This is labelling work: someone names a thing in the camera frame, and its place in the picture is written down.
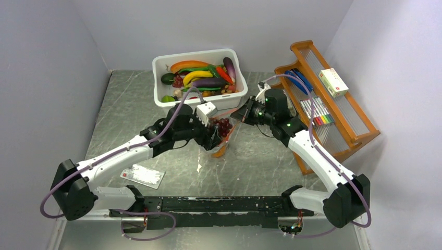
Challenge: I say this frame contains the clear zip top bag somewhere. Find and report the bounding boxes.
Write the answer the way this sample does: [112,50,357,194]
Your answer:
[210,108,238,158]

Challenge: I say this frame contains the toy dark grapes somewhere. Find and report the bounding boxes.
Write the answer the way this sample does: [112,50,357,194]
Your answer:
[211,118,233,138]

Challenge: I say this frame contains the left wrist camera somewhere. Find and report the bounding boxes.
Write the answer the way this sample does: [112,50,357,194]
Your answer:
[196,102,218,127]

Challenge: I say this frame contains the coloured marker set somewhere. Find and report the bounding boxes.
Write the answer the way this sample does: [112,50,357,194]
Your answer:
[300,96,335,127]

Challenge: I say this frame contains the white red box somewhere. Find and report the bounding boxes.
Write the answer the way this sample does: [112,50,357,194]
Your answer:
[318,68,349,97]

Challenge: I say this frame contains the blue stapler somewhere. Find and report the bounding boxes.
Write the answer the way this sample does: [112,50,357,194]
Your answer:
[284,68,313,95]

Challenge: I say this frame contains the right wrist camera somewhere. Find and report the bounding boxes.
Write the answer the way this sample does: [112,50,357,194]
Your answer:
[255,81,271,104]

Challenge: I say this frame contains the toy red grapes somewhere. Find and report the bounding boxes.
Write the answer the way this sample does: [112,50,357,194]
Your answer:
[172,75,184,89]

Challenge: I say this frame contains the flat clear packet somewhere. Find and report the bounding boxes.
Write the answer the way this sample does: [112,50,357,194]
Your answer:
[120,164,166,190]

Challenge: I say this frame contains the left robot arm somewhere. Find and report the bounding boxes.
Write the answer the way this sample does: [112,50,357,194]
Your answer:
[50,102,221,221]

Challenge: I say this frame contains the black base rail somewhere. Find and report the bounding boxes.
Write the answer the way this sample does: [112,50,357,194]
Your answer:
[109,185,314,230]

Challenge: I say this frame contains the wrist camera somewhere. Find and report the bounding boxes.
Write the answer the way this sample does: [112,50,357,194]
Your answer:
[255,81,271,104]
[196,102,218,127]

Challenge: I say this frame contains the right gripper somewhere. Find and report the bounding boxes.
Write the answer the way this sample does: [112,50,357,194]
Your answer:
[231,95,275,126]

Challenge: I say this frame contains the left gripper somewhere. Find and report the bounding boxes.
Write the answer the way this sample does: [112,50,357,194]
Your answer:
[174,111,222,150]

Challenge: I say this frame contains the toy green lime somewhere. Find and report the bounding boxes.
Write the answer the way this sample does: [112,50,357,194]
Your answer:
[161,95,176,103]

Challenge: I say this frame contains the white plastic bin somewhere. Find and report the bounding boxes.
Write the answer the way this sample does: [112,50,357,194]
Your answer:
[152,48,248,112]

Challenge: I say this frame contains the toy red chili pepper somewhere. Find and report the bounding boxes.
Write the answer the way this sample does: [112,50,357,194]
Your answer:
[215,66,234,85]

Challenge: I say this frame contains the toy orange papaya slice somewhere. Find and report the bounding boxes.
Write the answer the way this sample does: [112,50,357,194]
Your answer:
[170,60,208,73]

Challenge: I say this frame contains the wooden shelf rack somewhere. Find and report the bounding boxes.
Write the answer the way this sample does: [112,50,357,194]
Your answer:
[275,40,380,162]

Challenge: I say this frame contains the toy green chili pepper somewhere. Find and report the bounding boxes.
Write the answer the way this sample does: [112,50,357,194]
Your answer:
[175,65,227,74]

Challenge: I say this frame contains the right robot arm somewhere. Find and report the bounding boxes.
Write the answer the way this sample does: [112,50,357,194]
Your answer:
[231,89,372,228]

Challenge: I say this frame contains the toy green avocado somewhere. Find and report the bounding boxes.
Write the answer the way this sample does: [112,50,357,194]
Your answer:
[161,73,176,85]

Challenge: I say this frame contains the toy purple eggplant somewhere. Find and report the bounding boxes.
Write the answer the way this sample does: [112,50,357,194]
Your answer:
[190,78,227,88]

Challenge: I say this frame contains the toy pineapple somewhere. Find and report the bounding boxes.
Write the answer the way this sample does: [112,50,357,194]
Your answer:
[211,142,228,158]

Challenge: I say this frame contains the toy yellow banana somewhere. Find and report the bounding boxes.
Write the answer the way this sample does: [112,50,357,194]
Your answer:
[183,70,213,88]

